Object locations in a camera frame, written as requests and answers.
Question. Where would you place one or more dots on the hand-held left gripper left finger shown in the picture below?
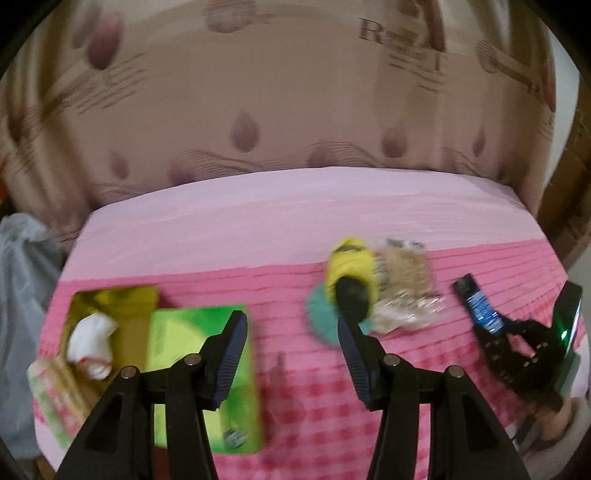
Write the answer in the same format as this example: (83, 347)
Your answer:
(228, 355)

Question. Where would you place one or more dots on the beige leaf print curtain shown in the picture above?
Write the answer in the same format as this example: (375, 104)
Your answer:
(277, 92)

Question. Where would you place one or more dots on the black and blue packet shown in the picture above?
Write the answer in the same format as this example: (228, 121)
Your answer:
(478, 304)

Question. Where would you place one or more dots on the person's right hand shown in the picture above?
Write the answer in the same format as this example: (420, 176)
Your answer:
(561, 415)

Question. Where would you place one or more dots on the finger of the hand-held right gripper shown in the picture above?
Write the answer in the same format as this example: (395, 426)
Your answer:
(501, 360)
(526, 330)

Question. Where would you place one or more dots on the green tissue box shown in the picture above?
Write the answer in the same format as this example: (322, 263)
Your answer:
(184, 332)

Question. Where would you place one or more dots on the white sock with red trim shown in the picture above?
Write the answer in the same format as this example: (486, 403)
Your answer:
(90, 337)

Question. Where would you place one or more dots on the green and pink fluffy towel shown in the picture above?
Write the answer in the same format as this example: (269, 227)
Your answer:
(55, 392)

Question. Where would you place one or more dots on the yellow and black sock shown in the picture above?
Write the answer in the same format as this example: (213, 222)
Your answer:
(351, 265)

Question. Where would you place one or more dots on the gold tin box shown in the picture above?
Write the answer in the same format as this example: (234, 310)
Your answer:
(129, 314)

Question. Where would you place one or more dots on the clear packet of cotton swabs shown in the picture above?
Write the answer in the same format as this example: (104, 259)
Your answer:
(406, 277)

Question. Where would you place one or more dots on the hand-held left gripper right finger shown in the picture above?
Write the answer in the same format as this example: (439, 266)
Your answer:
(358, 364)

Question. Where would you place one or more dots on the brown wooden board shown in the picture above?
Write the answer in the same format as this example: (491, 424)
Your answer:
(572, 194)

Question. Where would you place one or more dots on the pink checked tablecloth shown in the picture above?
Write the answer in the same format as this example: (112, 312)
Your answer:
(286, 221)

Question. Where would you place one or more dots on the teal fluffy puff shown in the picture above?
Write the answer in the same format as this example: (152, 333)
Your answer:
(321, 314)

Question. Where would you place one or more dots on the grey plastic bag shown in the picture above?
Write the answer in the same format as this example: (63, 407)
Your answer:
(23, 300)

